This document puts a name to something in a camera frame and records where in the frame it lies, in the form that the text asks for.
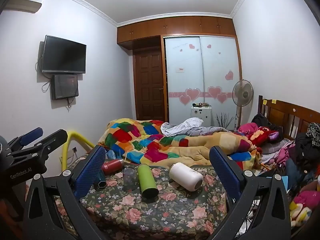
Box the green cup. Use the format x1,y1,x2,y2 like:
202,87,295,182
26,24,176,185
137,164,160,197

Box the red plush toy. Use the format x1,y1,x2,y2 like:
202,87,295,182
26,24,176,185
246,126,277,146

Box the black wall television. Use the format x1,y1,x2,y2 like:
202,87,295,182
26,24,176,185
41,35,87,74

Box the small wall monitor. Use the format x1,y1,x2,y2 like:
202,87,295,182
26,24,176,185
51,74,79,100

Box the grey checked cloth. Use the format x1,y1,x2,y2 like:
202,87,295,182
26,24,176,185
160,117,233,137

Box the yellow and white toy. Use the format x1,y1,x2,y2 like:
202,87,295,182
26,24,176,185
289,201,312,228

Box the black backpack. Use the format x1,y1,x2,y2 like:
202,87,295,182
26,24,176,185
251,114,272,130

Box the clear glass cup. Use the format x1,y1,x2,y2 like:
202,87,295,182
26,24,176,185
122,167,139,190

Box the blue cloth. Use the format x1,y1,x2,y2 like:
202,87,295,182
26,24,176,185
106,149,125,159

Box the brown wooden door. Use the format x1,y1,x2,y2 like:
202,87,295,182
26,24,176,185
132,47,167,122

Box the yellow tube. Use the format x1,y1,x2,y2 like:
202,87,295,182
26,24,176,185
61,129,96,173

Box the wall air conditioner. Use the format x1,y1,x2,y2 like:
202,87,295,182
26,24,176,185
4,0,42,13

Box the standing fan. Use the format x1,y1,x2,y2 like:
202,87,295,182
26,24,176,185
232,79,254,131

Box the red cup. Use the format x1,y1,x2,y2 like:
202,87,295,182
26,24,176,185
101,158,125,176

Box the colourful patchwork blanket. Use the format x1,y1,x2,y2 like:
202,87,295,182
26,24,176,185
97,119,263,172

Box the small white cabinet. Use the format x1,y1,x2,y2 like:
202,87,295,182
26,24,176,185
190,104,212,126

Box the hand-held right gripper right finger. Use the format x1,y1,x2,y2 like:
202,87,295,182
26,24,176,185
207,145,292,240

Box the wooden headboard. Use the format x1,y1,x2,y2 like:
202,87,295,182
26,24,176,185
257,95,320,142

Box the white cup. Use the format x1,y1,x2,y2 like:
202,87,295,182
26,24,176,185
169,162,204,190

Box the pile of dark clothes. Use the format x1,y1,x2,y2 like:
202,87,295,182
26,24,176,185
285,122,320,193

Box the pink plush toy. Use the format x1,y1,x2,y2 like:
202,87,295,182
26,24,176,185
292,190,318,209

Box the dried twigs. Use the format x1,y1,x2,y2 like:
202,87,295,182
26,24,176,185
216,112,236,131

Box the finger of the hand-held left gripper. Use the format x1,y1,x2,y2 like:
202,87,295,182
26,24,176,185
15,129,68,167
6,127,44,156

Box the wardrobe with heart stickers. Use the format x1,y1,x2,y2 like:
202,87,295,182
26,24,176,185
163,35,242,124

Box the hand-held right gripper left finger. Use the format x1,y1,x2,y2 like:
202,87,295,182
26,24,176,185
22,145,106,240

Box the dark teal cup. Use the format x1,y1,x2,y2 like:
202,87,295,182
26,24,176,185
94,170,107,189

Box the pink clothing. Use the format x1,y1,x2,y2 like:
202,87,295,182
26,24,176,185
237,122,258,137

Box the wooden overhead cabinet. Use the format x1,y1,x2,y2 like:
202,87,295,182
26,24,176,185
117,16,237,52

